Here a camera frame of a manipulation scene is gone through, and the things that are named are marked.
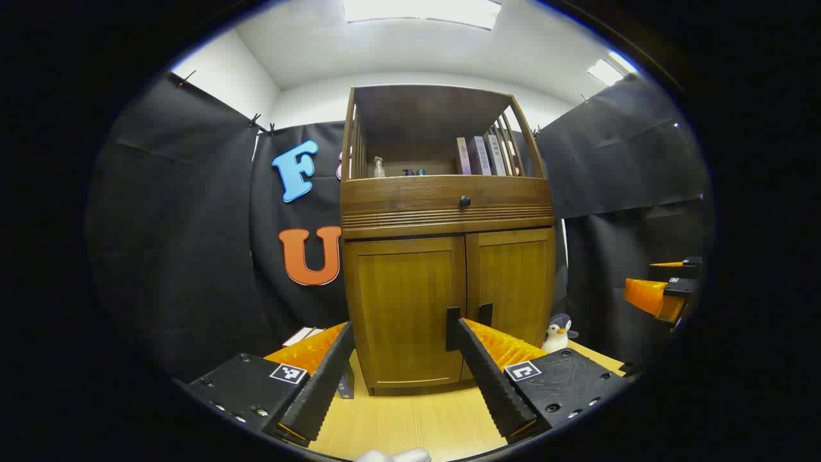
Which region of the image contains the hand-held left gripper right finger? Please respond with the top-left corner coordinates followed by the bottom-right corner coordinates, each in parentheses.
top-left (455, 318), bottom-right (632, 443)

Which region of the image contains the wooden double-door shoe cabinet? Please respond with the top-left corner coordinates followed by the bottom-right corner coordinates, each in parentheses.
top-left (340, 83), bottom-right (557, 397)

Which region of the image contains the wooden shoe cabinet door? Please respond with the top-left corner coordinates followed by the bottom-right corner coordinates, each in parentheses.
top-left (465, 228), bottom-right (556, 381)
top-left (344, 236), bottom-right (467, 389)

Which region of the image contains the penguin plush toy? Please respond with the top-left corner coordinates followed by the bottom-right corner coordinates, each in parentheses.
top-left (542, 313), bottom-right (579, 354)

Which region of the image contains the large ceiling light panel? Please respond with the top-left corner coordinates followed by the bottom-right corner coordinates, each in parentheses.
top-left (343, 0), bottom-right (502, 31)

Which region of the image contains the small ceiling light panel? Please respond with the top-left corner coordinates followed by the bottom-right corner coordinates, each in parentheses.
top-left (587, 51), bottom-right (639, 87)

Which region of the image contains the wooden drawer with black knob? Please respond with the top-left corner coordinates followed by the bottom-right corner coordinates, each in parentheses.
top-left (341, 175), bottom-right (554, 229)

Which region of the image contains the black backdrop cloth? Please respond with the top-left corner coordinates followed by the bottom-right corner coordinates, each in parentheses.
top-left (87, 71), bottom-right (713, 386)

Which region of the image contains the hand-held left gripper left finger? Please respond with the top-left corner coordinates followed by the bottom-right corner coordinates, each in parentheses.
top-left (186, 321), bottom-right (355, 448)

